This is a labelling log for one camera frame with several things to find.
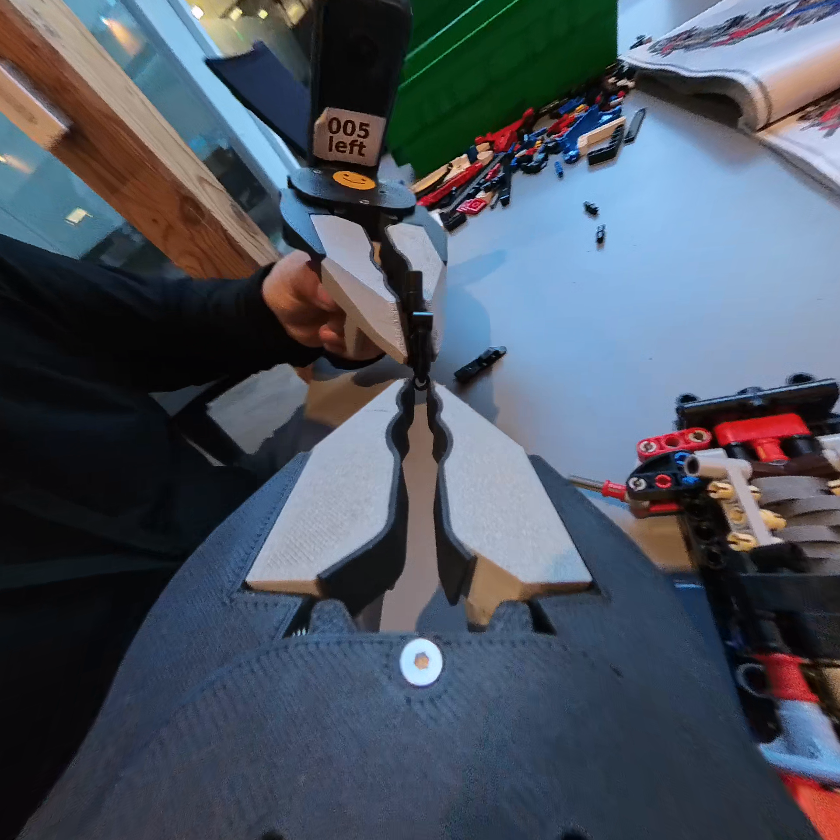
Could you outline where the person's left hand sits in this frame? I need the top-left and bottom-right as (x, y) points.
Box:
(261, 249), (349, 361)

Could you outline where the toy brick car model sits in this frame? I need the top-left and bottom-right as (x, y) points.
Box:
(570, 371), (840, 840)

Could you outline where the small black toy brick assembly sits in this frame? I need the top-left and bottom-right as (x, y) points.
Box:
(402, 269), (435, 396)

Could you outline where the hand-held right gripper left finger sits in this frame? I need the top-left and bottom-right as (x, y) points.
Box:
(245, 379), (412, 616)

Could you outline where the pile of loose toy bricks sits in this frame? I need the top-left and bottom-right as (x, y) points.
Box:
(413, 62), (648, 232)

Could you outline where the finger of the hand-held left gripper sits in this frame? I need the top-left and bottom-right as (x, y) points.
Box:
(384, 223), (450, 358)
(308, 215), (413, 366)

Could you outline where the toy brick instruction booklet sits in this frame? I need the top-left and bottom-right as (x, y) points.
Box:
(619, 0), (840, 193)

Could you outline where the person's left forearm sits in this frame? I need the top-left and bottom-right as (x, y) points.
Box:
(0, 235), (319, 401)

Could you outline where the wooden post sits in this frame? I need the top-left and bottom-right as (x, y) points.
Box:
(0, 0), (282, 280)

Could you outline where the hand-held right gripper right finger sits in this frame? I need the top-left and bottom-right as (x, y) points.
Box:
(428, 384), (593, 626)

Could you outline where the black toy brick beam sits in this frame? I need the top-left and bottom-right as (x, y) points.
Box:
(453, 346), (508, 384)

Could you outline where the green plastic bin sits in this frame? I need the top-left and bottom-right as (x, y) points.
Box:
(386, 0), (619, 179)

